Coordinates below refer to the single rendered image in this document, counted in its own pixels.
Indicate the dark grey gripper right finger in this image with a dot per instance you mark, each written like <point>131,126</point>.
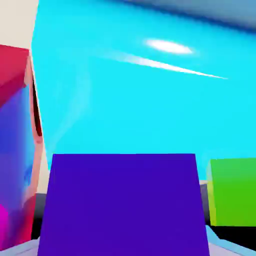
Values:
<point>204,204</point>

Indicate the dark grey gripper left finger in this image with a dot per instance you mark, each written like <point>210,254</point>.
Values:
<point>38,216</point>

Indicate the small purple cube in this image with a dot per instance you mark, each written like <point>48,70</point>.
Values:
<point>124,206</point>

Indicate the small green cube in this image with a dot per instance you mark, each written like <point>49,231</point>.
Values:
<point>234,192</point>

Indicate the large cyan box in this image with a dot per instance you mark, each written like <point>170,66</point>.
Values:
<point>140,100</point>

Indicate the large red box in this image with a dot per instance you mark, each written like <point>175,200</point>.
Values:
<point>14,66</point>

